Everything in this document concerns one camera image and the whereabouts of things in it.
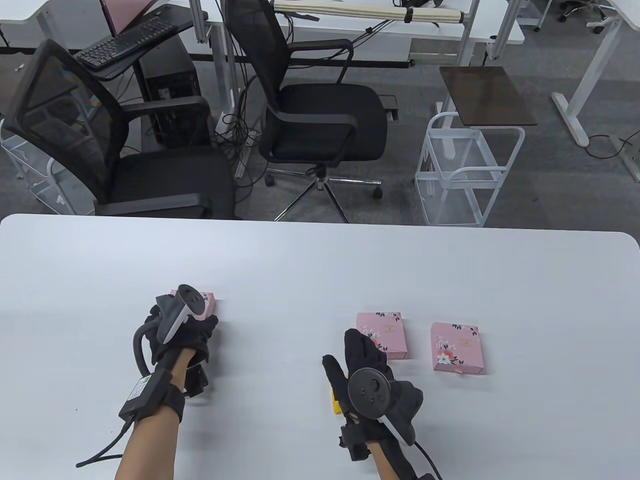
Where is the person's right hand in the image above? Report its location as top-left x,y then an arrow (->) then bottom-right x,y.
322,328 -> 425,447

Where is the person's left hand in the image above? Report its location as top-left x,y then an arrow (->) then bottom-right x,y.
145,304 -> 220,367

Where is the pink floral jewelry box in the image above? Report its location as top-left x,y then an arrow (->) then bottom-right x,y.
356,312 -> 408,361
170,290 -> 217,322

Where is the grey handheld controller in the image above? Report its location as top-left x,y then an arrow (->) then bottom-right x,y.
347,368 -> 425,447
132,284 -> 205,376

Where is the pink floral box sleeve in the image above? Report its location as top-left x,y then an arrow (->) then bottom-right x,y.
431,322 -> 485,376

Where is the person's left forearm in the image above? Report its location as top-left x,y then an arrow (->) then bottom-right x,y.
115,349 -> 198,480

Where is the person's right forearm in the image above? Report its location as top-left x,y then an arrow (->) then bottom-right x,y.
369,440 -> 417,480

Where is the black forearm sensor box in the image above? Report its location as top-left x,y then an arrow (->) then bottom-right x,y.
118,369 -> 185,426

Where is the black mesh office chair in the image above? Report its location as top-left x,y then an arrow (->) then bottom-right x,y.
2,39 -> 243,221

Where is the black office chair chrome base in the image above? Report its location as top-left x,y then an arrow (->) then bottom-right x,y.
223,0 -> 399,223

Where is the black computer tower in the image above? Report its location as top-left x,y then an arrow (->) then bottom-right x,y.
139,37 -> 212,148

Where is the dark wooden board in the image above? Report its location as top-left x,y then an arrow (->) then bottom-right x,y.
439,66 -> 538,127

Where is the black keyboard tray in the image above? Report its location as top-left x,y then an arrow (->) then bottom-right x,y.
75,10 -> 208,81

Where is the black keyboard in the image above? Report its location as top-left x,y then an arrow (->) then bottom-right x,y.
75,17 -> 180,70

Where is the white desk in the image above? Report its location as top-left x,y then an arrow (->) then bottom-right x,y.
0,0 -> 196,51
551,0 -> 640,183
190,0 -> 526,108

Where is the distant chair base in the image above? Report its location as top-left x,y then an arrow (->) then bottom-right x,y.
556,0 -> 619,35

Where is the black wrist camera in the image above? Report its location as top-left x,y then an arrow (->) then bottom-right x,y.
338,424 -> 374,462
184,364 -> 212,399

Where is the black glove cable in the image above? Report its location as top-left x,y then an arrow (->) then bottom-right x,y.
76,419 -> 137,469
412,442 -> 444,480

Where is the tangle of black cables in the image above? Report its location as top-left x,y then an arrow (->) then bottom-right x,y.
212,85 -> 263,191

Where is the white wire cart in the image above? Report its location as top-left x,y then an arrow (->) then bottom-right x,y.
0,119 -> 96,216
414,112 -> 526,228

